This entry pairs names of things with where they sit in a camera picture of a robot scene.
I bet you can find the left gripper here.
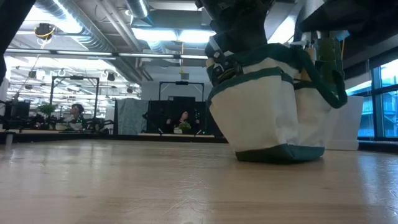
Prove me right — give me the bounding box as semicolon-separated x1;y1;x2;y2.
195;0;276;54

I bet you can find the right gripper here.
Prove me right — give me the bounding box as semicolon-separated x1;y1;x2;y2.
292;0;398;47

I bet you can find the slim black pruner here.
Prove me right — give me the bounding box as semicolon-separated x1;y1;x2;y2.
206;36;244;86

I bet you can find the cream green-trimmed gardening bag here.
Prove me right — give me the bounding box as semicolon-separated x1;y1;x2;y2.
206;42;348;164

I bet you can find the green cactus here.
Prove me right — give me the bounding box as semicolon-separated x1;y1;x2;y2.
316;37;345;94

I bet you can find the black-framed window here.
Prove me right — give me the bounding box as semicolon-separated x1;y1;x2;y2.
343;57;398;141

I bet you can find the white hexagonal plant pot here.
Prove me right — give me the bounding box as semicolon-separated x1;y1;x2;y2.
325;95;364;151

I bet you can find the person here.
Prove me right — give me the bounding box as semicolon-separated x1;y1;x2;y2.
167;110;200;134
62;103;87;131

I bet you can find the small potted plant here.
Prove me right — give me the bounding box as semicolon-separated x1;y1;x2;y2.
177;121;193;134

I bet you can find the black partition panel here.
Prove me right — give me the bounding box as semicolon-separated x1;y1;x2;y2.
146;96;223;136

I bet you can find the grey curtain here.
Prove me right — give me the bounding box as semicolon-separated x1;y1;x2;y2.
114;98;150;135

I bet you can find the long ceiling light tube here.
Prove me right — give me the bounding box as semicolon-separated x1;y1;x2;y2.
4;48;209;60

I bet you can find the green leafy plant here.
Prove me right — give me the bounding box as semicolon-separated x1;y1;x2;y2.
37;104;58;125

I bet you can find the black workstation equipment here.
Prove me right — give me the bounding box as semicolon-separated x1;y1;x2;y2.
0;98;32;131

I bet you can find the silver ventilation duct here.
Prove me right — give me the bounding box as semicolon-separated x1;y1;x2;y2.
126;0;150;19

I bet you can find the black aluminium table frame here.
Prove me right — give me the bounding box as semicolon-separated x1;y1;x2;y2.
0;132;398;154

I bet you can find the black ceiling-hung camera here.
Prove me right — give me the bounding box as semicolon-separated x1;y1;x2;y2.
34;22;57;41

